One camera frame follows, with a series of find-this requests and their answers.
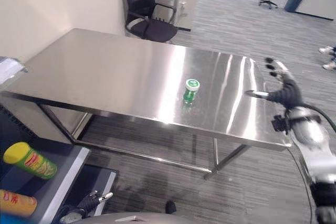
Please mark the robot dark foot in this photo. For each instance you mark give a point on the robot dark foot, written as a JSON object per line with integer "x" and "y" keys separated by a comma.
{"x": 170, "y": 206}

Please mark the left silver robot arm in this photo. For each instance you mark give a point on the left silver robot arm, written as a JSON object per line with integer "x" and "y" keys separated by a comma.
{"x": 69, "y": 216}

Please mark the person's shoe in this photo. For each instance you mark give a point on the person's shoe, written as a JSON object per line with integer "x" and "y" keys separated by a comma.
{"x": 329, "y": 65}
{"x": 326, "y": 49}

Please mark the stainless steel table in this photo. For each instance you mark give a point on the stainless steel table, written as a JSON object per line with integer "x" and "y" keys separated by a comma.
{"x": 136, "y": 82}

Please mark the orange chip can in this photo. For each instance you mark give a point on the orange chip can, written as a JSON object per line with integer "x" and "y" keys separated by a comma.
{"x": 16, "y": 203}

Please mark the green bottle with white cap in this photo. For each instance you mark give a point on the green bottle with white cap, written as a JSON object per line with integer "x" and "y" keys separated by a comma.
{"x": 191, "y": 93}

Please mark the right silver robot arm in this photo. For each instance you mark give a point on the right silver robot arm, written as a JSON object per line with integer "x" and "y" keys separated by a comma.
{"x": 312, "y": 140}

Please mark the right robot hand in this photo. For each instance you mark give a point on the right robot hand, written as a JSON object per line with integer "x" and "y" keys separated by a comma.
{"x": 288, "y": 90}

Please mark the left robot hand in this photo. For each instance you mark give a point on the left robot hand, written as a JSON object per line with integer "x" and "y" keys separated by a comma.
{"x": 90, "y": 201}

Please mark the robot grey torso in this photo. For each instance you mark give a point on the robot grey torso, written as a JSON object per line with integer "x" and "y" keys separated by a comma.
{"x": 136, "y": 218}

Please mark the green chip can yellow lid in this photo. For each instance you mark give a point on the green chip can yellow lid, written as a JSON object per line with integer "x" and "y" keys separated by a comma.
{"x": 30, "y": 160}

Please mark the black mesh office chair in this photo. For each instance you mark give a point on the black mesh office chair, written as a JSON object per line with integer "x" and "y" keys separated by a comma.
{"x": 147, "y": 11}

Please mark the dark grey store shelf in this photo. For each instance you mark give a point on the dark grey store shelf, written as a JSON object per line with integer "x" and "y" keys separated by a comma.
{"x": 50, "y": 171}

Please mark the white packaged goods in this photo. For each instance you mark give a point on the white packaged goods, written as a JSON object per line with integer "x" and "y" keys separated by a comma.
{"x": 10, "y": 68}

